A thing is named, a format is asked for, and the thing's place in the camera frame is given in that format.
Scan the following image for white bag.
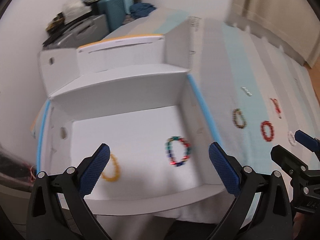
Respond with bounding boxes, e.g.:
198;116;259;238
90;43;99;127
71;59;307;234
64;0;92;20

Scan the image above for yellow bead bracelet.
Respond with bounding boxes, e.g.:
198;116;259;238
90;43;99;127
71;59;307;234
101;154;122;182

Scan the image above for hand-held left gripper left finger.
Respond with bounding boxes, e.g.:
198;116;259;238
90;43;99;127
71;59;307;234
26;143;113;240

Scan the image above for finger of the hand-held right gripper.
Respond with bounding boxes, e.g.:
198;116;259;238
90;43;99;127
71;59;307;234
294;130;320;153
271;145;309;178

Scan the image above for black flat items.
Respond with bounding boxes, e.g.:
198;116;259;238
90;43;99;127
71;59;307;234
42;12;66;47

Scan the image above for white cardboard box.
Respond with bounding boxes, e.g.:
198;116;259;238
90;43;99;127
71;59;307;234
30;17;225;217

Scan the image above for multicolour bead bracelet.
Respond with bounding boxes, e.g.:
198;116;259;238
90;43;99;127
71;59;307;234
165;136;192;167

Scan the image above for teal suitcase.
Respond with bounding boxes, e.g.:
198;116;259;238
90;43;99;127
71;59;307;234
96;0;133;33

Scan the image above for red string bracelet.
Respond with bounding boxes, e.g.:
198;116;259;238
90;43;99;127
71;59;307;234
270;97;283;119

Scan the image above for striped blue grey blanket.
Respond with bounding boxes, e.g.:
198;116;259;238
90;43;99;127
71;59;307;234
30;6;320;220

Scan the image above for red yellow wires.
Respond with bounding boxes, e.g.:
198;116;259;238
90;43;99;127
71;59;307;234
29;164;38;183

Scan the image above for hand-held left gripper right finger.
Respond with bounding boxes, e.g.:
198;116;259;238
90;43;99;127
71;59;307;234
208;142;293;240

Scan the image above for grey suitcase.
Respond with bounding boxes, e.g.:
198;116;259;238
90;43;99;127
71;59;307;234
44;14;110;49

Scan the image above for brown bead bracelet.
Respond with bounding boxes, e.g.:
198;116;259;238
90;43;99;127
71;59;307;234
232;108;247;129

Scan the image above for red bead bracelet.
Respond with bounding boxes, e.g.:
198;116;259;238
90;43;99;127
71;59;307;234
260;120;275;142

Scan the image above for dark blue clothes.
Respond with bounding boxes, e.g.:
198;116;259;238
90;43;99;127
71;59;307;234
129;3;157;20

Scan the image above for white bead bracelet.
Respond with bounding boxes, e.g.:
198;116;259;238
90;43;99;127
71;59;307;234
287;131;298;146

